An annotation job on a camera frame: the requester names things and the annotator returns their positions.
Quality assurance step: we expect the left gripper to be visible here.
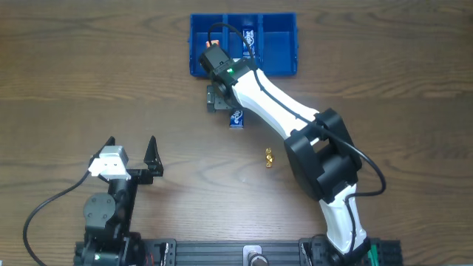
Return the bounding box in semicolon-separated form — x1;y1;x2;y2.
89;134;165;185

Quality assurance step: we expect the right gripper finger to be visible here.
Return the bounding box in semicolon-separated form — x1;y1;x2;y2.
205;83;233;114

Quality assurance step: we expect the blue candy pack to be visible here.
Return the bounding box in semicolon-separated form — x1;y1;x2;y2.
242;28;256;59
229;108;245;129

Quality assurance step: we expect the blue tray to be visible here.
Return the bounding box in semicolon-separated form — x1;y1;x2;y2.
188;12;299;78

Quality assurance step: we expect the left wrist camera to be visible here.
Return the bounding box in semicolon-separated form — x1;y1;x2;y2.
87;145;131;182

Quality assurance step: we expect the mounting rail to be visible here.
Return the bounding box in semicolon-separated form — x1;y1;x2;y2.
75;238;403;266

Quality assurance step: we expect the black cable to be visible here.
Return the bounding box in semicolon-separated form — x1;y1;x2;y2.
206;21;387;256
21;170;92;266

